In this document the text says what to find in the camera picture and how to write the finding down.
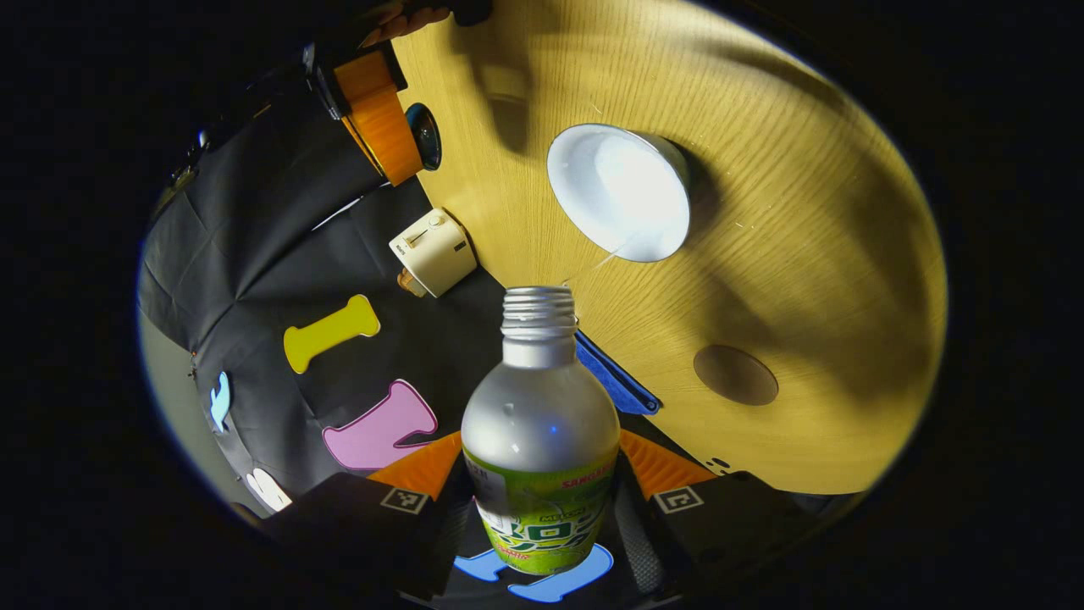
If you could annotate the bread slice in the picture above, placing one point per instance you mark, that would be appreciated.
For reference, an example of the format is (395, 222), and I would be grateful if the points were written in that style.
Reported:
(412, 285)

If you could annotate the white toaster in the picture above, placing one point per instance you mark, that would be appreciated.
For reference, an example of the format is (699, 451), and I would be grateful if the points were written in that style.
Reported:
(434, 250)

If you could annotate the silver green water bottle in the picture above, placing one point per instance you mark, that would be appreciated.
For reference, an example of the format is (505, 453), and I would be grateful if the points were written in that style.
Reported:
(542, 424)

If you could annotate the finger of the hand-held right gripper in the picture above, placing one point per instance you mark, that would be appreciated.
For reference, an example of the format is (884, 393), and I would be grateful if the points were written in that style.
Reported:
(381, 127)

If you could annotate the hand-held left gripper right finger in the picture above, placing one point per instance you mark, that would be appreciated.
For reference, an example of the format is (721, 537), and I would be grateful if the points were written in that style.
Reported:
(728, 525)

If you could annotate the round brown coaster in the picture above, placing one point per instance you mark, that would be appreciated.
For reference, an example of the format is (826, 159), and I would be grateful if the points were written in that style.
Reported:
(735, 375)

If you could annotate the blue teacup lid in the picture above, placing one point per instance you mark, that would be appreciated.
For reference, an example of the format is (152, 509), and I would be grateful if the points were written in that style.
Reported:
(428, 135)

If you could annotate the black backdrop cloth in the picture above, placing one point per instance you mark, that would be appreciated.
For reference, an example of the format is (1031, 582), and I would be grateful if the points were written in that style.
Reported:
(254, 212)

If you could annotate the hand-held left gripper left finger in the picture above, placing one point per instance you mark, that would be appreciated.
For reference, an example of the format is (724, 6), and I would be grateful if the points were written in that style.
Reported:
(356, 521)

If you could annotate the folded blue towel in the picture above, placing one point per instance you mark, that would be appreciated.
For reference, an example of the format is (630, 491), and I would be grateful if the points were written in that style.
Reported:
(622, 381)

